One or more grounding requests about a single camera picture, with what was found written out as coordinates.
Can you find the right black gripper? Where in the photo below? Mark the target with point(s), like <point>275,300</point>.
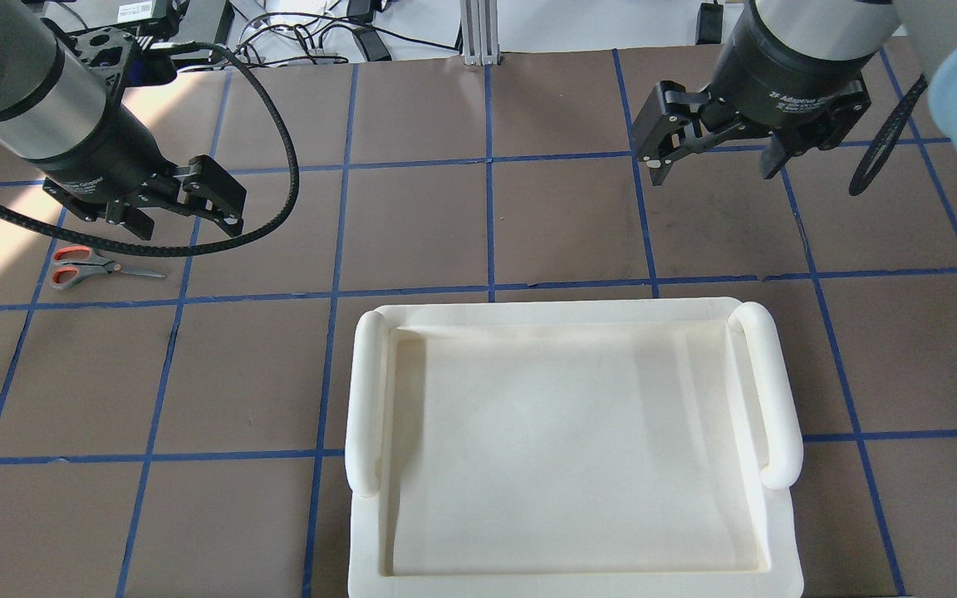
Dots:
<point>786,79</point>

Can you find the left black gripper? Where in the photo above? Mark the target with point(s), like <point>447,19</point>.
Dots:
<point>105,159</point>

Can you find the grey orange scissors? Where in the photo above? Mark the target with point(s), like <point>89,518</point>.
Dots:
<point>72,265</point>

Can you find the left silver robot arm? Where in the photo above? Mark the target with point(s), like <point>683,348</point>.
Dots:
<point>62,112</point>

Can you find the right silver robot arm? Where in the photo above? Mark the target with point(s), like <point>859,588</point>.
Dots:
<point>842,30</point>

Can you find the white plastic drawer unit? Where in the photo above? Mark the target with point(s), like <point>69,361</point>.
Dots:
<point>626,448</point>

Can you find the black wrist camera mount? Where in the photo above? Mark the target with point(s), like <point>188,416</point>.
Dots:
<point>124,53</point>

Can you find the aluminium frame post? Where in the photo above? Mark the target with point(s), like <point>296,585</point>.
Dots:
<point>479,32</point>

